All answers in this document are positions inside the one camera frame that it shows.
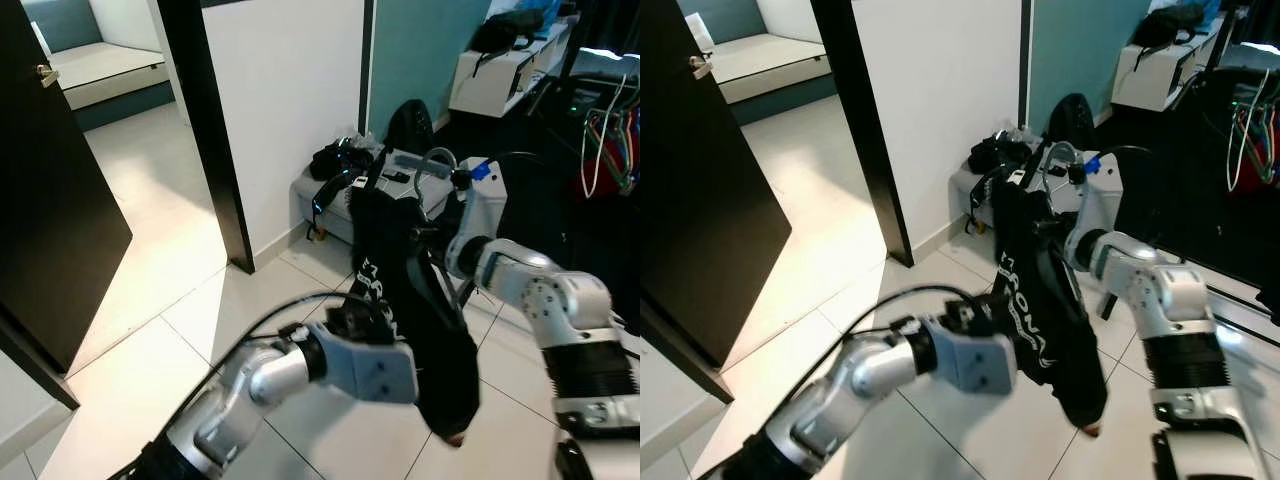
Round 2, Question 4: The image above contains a black printed garment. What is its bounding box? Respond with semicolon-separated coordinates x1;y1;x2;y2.
990;178;1109;437
347;183;482;443

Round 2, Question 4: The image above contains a grey metal hanger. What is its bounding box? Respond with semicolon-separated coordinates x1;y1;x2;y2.
415;148;461;216

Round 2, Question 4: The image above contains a white plastic hanger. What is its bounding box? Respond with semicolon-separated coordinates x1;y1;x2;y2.
580;75;626;199
1225;70;1263;191

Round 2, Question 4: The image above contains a grey padded ottoman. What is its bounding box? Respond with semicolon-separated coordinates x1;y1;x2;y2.
950;140;1101;236
290;148;456;246

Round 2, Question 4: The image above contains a black backpack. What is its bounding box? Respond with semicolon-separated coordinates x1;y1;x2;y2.
385;100;437;157
1045;93;1099;151

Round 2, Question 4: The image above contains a white shelf unit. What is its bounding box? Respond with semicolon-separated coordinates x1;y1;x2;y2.
448;15;578;119
1110;10;1228;113

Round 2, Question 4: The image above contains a black handbag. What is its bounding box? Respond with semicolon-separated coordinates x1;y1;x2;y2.
1132;3;1207;49
470;10;547;57

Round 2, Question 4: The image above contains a black door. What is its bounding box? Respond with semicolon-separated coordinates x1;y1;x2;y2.
640;0;794;367
0;0;134;376

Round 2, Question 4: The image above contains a white mattress dark base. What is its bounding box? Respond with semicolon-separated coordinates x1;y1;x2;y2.
30;40;179;131
700;30;839;126

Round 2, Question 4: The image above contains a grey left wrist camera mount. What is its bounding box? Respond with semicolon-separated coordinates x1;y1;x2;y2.
930;325;1020;397
320;325;420;406

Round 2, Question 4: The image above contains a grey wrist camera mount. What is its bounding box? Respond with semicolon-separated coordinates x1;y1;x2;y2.
320;325;420;406
1083;155;1127;241
455;160;512;248
930;325;1020;397

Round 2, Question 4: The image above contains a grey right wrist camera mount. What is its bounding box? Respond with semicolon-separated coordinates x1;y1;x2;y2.
1083;155;1127;241
455;160;512;248

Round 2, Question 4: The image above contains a black strapped bag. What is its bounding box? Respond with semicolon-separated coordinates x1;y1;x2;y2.
308;140;377;216
965;130;1038;201

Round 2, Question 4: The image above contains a black wall trim strip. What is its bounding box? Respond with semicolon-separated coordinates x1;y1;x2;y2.
1018;0;1035;131
358;0;378;139

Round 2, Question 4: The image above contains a black door frame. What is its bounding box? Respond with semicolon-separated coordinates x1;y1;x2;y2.
810;0;917;269
158;0;257;275

